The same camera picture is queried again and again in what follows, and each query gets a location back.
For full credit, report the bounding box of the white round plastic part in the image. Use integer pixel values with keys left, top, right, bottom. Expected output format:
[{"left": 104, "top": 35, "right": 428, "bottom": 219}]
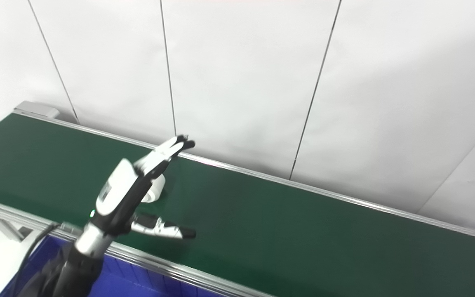
[{"left": 141, "top": 173, "right": 166, "bottom": 203}]

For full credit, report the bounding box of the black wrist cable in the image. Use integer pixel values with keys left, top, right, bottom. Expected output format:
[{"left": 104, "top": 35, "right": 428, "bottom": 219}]
[{"left": 13, "top": 222, "right": 61, "bottom": 295}]

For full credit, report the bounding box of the empty blue plastic bin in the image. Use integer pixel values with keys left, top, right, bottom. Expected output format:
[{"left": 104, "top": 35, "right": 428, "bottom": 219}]
[{"left": 0, "top": 235, "right": 230, "bottom": 297}]

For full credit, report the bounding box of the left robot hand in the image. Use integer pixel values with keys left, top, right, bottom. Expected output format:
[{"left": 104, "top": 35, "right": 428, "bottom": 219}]
[{"left": 86, "top": 135, "right": 197, "bottom": 240}]

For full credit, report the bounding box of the green conveyor belt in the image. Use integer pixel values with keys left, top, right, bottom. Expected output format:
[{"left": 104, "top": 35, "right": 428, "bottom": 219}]
[
  {"left": 0, "top": 109, "right": 475, "bottom": 297},
  {"left": 0, "top": 113, "right": 475, "bottom": 297}
]

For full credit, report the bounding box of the aluminium conveyor support leg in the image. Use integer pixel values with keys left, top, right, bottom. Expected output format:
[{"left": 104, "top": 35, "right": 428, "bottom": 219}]
[{"left": 0, "top": 202, "right": 30, "bottom": 243}]

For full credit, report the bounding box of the grey conveyor end housing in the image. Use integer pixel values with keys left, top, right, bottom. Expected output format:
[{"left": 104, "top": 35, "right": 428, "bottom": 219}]
[{"left": 14, "top": 101, "right": 61, "bottom": 120}]

